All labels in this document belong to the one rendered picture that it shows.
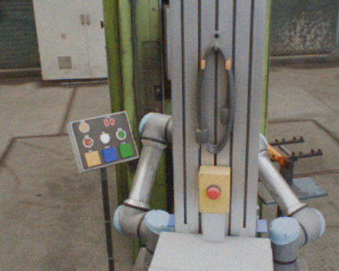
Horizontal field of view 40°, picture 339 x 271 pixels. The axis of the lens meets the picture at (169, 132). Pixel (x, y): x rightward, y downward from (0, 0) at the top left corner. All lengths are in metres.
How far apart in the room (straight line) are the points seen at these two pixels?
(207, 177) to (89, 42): 6.76
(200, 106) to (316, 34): 8.16
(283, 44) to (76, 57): 3.85
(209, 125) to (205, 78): 0.14
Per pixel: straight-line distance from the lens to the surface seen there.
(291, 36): 9.20
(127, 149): 2.65
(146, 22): 2.77
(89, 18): 7.92
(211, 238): 1.44
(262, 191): 2.85
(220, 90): 1.29
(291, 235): 1.87
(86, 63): 8.06
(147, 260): 2.00
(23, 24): 8.74
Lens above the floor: 2.04
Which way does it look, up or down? 21 degrees down
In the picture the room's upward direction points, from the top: 2 degrees counter-clockwise
